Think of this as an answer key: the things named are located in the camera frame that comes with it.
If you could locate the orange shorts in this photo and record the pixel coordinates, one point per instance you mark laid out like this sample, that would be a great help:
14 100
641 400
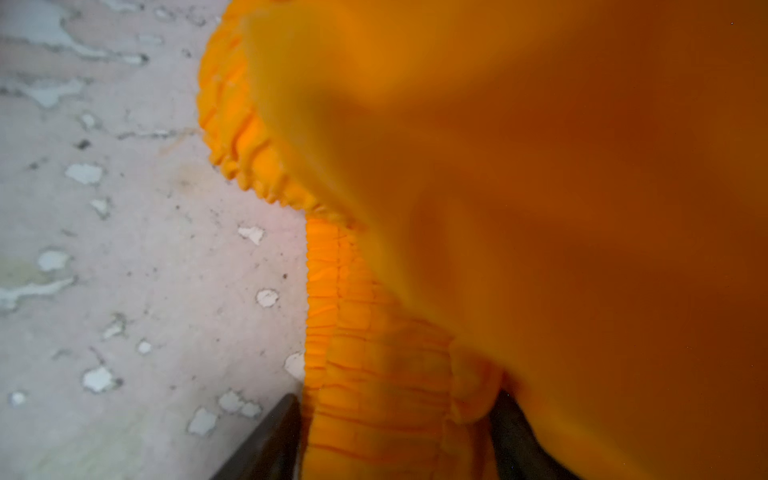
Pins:
566 200

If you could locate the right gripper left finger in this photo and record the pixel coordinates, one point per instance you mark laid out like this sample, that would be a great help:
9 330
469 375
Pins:
270 451

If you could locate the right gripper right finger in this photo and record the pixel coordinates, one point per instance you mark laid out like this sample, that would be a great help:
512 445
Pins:
518 454

